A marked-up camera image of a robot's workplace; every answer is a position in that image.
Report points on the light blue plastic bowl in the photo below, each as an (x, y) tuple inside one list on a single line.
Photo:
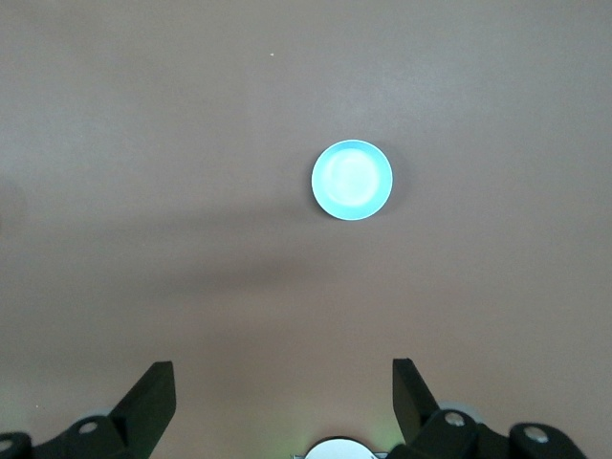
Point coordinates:
[(352, 180)]

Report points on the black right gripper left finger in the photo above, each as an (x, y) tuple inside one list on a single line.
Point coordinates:
[(143, 406)]

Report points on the white plastic bowl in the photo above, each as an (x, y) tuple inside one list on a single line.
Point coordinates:
[(340, 451)]

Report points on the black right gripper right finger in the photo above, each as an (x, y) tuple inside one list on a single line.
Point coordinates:
[(416, 411)]

